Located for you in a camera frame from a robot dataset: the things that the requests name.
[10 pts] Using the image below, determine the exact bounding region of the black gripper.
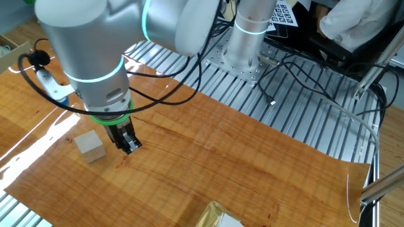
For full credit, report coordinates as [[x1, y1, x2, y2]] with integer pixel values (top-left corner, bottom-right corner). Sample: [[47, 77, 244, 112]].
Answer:
[[104, 119, 143, 156]]

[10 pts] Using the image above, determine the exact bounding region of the small pale wooden block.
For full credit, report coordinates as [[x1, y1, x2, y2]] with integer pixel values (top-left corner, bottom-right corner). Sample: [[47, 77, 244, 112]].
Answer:
[[74, 129, 107, 164]]

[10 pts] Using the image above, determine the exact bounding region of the glossy wood-grain mat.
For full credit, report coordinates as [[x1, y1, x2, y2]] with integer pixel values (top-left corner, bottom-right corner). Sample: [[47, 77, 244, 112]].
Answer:
[[0, 18, 371, 227]]

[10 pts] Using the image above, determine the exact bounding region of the gold tissue pack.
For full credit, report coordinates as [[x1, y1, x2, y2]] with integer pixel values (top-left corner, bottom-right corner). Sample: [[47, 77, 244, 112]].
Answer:
[[195, 201, 246, 227]]

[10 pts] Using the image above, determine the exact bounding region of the white tissue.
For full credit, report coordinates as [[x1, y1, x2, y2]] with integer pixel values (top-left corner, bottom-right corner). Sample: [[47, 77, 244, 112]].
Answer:
[[217, 213, 244, 227]]

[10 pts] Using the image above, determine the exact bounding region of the printed marker sheet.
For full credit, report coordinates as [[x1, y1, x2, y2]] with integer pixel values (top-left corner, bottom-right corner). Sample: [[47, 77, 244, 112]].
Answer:
[[266, 0, 299, 32]]

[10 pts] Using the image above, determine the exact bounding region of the black office chair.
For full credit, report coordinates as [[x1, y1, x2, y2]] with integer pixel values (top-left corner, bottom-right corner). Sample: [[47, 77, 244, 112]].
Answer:
[[309, 18, 404, 79]]

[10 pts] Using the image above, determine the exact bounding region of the person in white coat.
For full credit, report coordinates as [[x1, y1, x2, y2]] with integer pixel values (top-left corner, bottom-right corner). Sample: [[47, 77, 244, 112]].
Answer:
[[317, 0, 404, 53]]

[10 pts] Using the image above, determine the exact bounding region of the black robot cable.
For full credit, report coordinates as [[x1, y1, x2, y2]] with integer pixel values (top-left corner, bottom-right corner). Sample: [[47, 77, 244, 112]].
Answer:
[[17, 0, 222, 116], [126, 53, 203, 107]]

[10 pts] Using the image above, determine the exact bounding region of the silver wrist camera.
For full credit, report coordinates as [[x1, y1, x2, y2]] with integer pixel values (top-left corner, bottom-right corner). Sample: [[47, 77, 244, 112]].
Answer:
[[28, 49, 76, 107]]

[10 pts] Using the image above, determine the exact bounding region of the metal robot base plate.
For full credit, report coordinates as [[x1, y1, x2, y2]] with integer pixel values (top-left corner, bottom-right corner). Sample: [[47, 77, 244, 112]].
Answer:
[[205, 26, 279, 85]]

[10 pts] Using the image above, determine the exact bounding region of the black USB cable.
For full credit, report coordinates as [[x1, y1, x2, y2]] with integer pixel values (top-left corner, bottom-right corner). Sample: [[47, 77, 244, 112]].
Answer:
[[257, 61, 335, 107]]

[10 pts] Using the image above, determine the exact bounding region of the grey hose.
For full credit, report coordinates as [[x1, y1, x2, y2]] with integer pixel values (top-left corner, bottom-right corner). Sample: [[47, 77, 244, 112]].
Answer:
[[302, 96, 380, 158]]

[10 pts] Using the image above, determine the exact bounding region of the aluminium frame post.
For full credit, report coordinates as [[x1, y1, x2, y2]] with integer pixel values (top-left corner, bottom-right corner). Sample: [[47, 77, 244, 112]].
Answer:
[[359, 163, 404, 206], [353, 25, 404, 101]]

